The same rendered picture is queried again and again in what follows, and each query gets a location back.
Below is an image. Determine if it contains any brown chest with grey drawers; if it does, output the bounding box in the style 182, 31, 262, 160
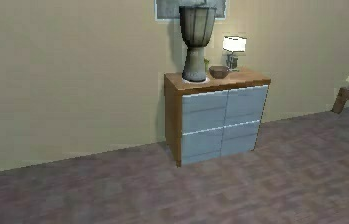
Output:
163, 66, 272, 168

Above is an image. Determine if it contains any dark brown bowl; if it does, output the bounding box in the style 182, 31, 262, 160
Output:
208, 65, 231, 80

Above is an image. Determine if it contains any tall grey goblet vase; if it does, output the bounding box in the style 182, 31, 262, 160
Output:
178, 5, 218, 83

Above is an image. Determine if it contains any small white shade table lamp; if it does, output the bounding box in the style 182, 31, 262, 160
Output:
222, 35, 248, 72

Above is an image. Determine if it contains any grey framed wall picture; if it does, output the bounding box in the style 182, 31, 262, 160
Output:
154, 0, 228, 22

